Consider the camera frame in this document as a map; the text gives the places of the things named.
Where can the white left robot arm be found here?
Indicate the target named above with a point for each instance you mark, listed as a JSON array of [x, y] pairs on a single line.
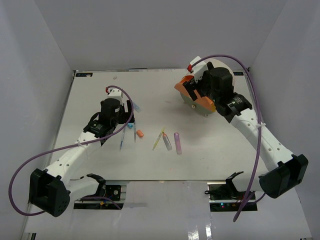
[[52, 189]]

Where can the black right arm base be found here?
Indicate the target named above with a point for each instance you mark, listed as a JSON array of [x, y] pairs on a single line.
[[224, 196]]

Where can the orange tipped highlighter body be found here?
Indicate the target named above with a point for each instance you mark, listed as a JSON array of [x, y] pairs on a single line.
[[166, 141]]

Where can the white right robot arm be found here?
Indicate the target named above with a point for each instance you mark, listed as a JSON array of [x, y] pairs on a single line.
[[285, 169]]

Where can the round three-drawer storage box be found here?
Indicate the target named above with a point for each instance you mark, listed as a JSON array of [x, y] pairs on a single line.
[[202, 104]]

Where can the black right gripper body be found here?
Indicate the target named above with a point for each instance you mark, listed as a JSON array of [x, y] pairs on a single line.
[[203, 86]]

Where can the pink purple highlighter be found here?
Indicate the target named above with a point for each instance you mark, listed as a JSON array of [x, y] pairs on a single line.
[[177, 143]]

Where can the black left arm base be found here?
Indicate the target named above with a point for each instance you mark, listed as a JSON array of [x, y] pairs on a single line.
[[107, 196]]

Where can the grey gel pen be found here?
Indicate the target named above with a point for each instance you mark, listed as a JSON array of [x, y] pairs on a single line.
[[135, 132]]

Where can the orange highlighter cap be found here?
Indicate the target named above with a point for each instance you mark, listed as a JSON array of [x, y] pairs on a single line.
[[140, 133]]

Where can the light blue highlighter body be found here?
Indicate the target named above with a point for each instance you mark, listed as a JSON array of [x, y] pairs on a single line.
[[136, 107]]

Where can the thin yellow highlighter pen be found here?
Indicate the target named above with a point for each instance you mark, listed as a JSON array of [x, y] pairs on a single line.
[[158, 139]]

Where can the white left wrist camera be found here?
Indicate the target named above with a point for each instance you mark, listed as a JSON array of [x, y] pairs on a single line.
[[115, 93]]

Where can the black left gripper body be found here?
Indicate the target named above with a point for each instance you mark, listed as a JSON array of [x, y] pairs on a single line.
[[120, 119]]

